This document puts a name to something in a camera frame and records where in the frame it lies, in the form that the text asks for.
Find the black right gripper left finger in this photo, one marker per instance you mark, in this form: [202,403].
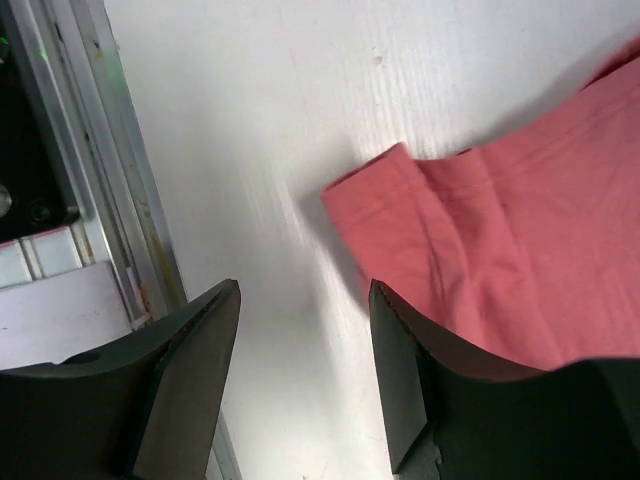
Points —
[144,406]

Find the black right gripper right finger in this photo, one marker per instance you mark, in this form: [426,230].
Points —
[452,410]

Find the pink red t-shirt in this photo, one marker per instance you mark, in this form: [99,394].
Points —
[527,247]

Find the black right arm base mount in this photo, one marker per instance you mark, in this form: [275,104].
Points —
[36,192]

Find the aluminium table frame rail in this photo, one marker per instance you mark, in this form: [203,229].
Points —
[113,270]

